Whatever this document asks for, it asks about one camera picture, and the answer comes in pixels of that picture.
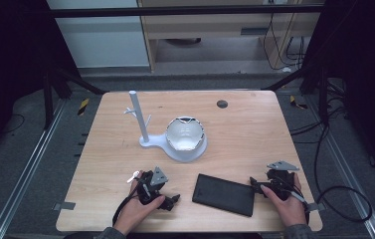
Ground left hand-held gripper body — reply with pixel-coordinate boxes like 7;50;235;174
137;166;169;205

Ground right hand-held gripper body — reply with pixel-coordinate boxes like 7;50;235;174
267;160;300;201

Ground black case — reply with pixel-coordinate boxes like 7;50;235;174
191;173;257;218

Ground person's left hand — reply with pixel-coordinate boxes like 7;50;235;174
112;170;166;235

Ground person's right hand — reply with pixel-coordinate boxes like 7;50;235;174
260;172;309;229

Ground grey tape piece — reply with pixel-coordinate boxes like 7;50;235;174
52;200;77;212
305;201;326;214

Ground white tree stand with base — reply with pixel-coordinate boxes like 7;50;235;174
123;90;209;163

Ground white bowl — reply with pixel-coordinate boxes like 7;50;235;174
164;116;206;152

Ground yellow black hazard tape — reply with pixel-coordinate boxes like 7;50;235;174
288;95;308;111
77;98;91;117

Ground black metal stand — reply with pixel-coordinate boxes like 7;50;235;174
270;64;330;125
41;64;107;131

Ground black curtain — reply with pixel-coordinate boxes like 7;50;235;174
0;0;81;168
301;0;375;185

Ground white cabinet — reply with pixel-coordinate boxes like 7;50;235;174
46;0;151;70

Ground wooden cabinet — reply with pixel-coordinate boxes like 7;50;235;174
136;0;326;73

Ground black horizontal bar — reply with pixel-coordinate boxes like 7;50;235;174
46;4;326;19

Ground black left gripper strap cable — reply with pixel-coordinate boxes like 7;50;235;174
111;180;143;227

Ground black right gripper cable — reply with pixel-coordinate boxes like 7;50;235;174
287;123;374;224

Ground metal floor rail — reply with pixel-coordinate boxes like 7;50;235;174
0;99;68;239
306;95;375;239

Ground black cabinet cables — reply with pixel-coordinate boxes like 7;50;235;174
262;12;309;72

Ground thin black floor cable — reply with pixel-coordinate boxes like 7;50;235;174
1;113;27;134

